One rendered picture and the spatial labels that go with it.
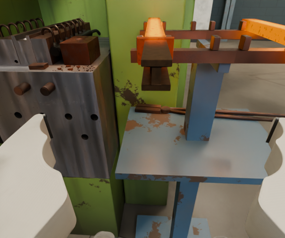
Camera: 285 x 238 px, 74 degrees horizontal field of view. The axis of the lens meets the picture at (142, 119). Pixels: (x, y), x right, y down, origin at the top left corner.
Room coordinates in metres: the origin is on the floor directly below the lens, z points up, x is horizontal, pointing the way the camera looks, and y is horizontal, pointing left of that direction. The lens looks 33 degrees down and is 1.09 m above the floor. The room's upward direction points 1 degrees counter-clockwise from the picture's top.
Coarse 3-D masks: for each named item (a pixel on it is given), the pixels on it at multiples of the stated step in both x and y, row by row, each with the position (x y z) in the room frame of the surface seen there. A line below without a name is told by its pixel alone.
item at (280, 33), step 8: (248, 24) 0.51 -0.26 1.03; (256, 24) 0.47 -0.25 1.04; (264, 24) 0.44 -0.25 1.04; (272, 24) 0.43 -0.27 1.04; (256, 32) 0.45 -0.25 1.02; (264, 32) 0.42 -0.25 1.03; (272, 32) 0.39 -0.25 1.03; (280, 32) 0.37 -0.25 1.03; (272, 40) 0.38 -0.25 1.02; (280, 40) 0.36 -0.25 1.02
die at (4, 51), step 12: (72, 24) 0.92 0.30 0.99; (84, 24) 0.94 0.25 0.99; (12, 36) 0.60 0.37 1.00; (36, 36) 0.63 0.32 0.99; (48, 36) 0.63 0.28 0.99; (0, 48) 0.60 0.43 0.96; (12, 48) 0.60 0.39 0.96; (24, 48) 0.60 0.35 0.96; (36, 48) 0.59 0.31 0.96; (48, 48) 0.59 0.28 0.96; (0, 60) 0.60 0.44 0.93; (12, 60) 0.60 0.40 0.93; (24, 60) 0.60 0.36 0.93; (36, 60) 0.60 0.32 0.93; (48, 60) 0.59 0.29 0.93
